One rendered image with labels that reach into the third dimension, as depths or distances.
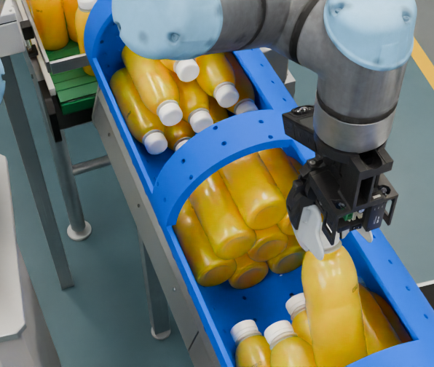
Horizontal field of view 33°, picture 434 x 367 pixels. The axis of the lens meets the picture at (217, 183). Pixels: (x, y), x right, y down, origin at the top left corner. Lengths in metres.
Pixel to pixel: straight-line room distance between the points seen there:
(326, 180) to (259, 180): 0.32
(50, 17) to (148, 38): 1.12
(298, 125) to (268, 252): 0.39
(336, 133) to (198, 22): 0.20
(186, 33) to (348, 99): 0.17
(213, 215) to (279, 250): 0.13
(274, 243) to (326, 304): 0.26
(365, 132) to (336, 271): 0.25
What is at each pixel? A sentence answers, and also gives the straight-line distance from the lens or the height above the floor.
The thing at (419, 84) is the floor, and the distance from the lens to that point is 3.04.
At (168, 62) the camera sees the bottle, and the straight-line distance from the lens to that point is 1.30.
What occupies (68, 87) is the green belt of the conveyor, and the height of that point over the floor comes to 0.90.
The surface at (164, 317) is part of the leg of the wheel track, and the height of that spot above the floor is 0.12.
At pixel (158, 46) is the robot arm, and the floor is 1.64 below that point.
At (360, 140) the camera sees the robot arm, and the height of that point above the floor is 1.50.
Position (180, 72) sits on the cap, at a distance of 1.27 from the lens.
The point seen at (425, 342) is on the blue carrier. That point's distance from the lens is 0.91.
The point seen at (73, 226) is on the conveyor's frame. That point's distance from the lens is 2.45.
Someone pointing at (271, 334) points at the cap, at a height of 1.11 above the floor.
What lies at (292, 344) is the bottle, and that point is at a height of 1.12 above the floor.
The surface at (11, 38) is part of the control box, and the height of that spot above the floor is 1.04.
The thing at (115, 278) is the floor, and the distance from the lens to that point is 2.39.
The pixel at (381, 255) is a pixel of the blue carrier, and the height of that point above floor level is 1.21.
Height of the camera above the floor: 2.00
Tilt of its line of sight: 50 degrees down
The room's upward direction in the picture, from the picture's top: straight up
